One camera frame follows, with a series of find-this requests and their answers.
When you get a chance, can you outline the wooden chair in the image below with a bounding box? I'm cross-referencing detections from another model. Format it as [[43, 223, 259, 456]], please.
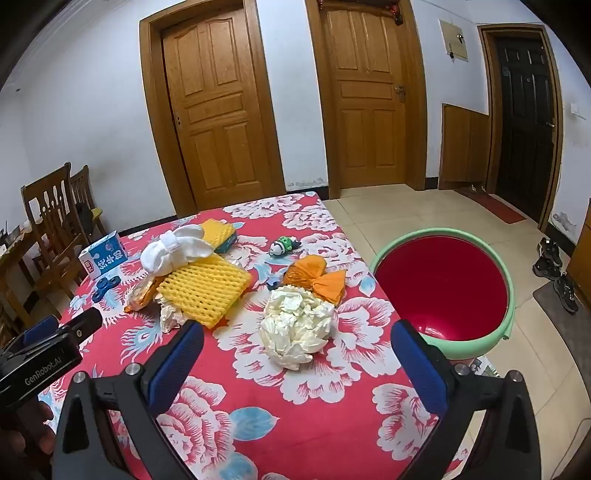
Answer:
[[21, 162, 93, 296], [69, 165, 109, 241]]

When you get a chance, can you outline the red doormat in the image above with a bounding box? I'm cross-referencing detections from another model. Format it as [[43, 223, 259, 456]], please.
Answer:
[[455, 187, 527, 225]]

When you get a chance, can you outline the blue and white milk carton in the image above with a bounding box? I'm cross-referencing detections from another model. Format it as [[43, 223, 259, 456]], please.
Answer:
[[78, 230, 129, 280]]

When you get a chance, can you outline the small yellow foam net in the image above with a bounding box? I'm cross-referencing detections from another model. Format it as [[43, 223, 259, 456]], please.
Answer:
[[199, 218, 236, 247]]

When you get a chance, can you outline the red bucket with green rim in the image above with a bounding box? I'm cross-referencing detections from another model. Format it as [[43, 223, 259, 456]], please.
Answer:
[[368, 227, 515, 361]]

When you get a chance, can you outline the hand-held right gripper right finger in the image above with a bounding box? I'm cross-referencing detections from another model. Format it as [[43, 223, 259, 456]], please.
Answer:
[[390, 318, 541, 480]]

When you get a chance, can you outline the red floral tablecloth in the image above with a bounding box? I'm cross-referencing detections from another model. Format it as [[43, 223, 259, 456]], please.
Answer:
[[37, 191, 467, 480]]

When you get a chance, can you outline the black bag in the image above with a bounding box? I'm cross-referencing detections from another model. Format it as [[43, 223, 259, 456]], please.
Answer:
[[76, 203, 99, 232]]

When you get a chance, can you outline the person's left hand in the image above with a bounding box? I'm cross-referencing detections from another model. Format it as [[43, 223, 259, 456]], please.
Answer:
[[0, 401, 55, 467]]

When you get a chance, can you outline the green panda toy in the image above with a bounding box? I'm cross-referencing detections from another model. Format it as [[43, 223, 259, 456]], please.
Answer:
[[270, 235, 302, 257]]

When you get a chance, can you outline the wooden door with metal handle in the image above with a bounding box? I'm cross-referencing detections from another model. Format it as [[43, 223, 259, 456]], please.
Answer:
[[305, 0, 428, 200]]

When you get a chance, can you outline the white sock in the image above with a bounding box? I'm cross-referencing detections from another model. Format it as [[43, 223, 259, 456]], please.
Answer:
[[140, 224, 215, 278]]

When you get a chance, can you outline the large white paper ball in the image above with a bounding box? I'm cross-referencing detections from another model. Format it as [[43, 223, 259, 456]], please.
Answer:
[[259, 285, 338, 370]]

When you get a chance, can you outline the low wooden cabinet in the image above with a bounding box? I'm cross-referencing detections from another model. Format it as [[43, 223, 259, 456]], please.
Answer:
[[438, 104, 492, 191]]

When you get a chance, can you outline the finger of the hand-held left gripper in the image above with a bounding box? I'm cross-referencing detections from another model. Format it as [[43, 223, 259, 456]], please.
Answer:
[[58, 307, 103, 344], [21, 316, 61, 347]]

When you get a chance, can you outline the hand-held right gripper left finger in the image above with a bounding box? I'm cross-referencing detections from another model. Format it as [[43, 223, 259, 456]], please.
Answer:
[[54, 318, 206, 480]]

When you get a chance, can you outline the orange snack wrapper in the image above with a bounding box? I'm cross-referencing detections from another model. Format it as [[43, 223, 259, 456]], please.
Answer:
[[124, 274, 162, 312]]

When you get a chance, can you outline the wooden side table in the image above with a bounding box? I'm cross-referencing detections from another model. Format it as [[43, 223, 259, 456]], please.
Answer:
[[0, 226, 51, 333]]

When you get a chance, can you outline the black door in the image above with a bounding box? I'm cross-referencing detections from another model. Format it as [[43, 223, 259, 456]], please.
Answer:
[[478, 23, 564, 234]]

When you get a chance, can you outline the wooden door with arched panels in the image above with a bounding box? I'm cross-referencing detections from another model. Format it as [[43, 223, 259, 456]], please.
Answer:
[[139, 0, 287, 217]]

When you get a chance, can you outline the wall electrical panel box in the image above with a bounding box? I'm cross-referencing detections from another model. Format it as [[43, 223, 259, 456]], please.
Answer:
[[438, 18, 469, 63]]

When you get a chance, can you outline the small paper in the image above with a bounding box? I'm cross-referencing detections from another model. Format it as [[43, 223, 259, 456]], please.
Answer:
[[154, 295, 185, 333]]

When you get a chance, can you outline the blue fidget spinner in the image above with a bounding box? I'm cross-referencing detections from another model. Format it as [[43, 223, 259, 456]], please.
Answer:
[[91, 277, 122, 303]]

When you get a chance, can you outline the large yellow foam net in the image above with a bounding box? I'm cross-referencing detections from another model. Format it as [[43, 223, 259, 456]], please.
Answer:
[[157, 254, 254, 329]]

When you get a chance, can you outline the newspaper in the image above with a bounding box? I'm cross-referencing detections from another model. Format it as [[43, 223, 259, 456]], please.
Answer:
[[471, 355, 502, 377]]

